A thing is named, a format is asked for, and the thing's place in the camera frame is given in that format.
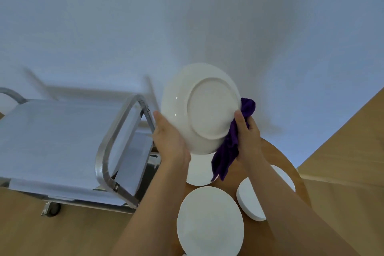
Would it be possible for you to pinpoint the stack of white round plates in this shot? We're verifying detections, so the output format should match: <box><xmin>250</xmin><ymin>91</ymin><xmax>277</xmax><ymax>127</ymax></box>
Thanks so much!
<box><xmin>186</xmin><ymin>152</ymin><xmax>216</xmax><ymax>186</ymax></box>

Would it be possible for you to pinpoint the steel three-tier cart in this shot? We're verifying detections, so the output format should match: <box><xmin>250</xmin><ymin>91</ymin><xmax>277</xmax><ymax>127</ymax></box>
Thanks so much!
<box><xmin>0</xmin><ymin>87</ymin><xmax>161</xmax><ymax>217</ymax></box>

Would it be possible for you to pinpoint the person's right hand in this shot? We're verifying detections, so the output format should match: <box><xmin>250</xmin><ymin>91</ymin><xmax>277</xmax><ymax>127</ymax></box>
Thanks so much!
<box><xmin>234</xmin><ymin>110</ymin><xmax>266</xmax><ymax>169</ymax></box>

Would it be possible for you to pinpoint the stack of white rectangular plates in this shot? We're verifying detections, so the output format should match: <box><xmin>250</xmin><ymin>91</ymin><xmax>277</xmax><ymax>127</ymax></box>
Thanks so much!
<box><xmin>236</xmin><ymin>164</ymin><xmax>296</xmax><ymax>222</ymax></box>

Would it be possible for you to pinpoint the round wooden side table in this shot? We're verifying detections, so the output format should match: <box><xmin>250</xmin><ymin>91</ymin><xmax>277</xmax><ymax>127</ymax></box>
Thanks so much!
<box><xmin>174</xmin><ymin>137</ymin><xmax>312</xmax><ymax>256</ymax></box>

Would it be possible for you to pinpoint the person's left hand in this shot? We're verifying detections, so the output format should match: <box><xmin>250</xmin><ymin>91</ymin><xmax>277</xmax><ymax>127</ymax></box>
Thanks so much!
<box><xmin>152</xmin><ymin>111</ymin><xmax>192</xmax><ymax>169</ymax></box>

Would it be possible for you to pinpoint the purple cleaning cloth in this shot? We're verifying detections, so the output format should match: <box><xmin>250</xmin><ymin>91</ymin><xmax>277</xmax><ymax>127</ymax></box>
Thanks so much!
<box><xmin>211</xmin><ymin>98</ymin><xmax>256</xmax><ymax>182</ymax></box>

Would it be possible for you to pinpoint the white round dinner plate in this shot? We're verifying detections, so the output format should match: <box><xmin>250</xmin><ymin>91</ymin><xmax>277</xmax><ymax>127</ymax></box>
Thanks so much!
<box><xmin>176</xmin><ymin>186</ymin><xmax>245</xmax><ymax>256</ymax></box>
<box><xmin>160</xmin><ymin>63</ymin><xmax>242</xmax><ymax>155</ymax></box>

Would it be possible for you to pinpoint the person's right forearm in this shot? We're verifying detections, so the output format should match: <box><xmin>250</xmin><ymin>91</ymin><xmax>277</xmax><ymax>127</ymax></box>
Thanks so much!
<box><xmin>243</xmin><ymin>156</ymin><xmax>360</xmax><ymax>256</ymax></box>

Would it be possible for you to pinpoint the person's left forearm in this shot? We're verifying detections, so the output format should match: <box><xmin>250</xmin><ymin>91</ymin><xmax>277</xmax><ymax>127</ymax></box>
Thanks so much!
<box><xmin>109</xmin><ymin>160</ymin><xmax>191</xmax><ymax>256</ymax></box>

